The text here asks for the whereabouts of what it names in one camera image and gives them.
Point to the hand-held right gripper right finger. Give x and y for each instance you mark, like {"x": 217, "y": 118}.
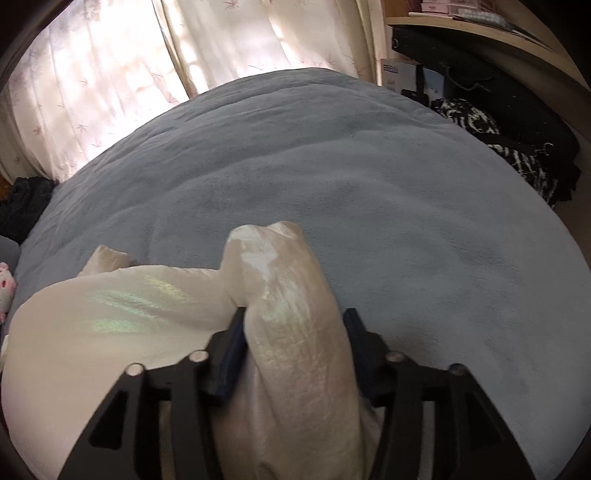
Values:
{"x": 356, "y": 339}

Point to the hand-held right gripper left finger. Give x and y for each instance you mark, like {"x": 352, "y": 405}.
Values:
{"x": 231, "y": 350}

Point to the white puffer jacket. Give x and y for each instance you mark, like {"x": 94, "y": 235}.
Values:
{"x": 138, "y": 332}

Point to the dark clothes pile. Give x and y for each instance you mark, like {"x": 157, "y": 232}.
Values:
{"x": 25, "y": 205}

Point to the blue-grey bed blanket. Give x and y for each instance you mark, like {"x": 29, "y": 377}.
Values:
{"x": 369, "y": 207}

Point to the pink white cat plush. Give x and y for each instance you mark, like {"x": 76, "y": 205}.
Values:
{"x": 5, "y": 288}

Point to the grey pillow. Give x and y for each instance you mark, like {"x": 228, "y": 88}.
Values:
{"x": 7, "y": 251}

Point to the black white patterned cloth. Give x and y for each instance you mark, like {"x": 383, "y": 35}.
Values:
{"x": 498, "y": 138}

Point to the white cardboard box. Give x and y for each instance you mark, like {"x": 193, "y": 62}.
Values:
{"x": 399, "y": 76}

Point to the black bag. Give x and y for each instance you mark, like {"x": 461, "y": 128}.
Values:
{"x": 503, "y": 97}

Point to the white floral curtain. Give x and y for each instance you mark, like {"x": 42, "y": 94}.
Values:
{"x": 87, "y": 69}
{"x": 277, "y": 32}

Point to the wooden shelf unit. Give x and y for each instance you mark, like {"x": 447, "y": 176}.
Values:
{"x": 503, "y": 41}

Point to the stack of pink boxes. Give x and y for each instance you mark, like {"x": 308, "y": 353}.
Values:
{"x": 434, "y": 5}

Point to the papers on shelf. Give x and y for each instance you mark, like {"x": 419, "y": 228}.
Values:
{"x": 494, "y": 18}

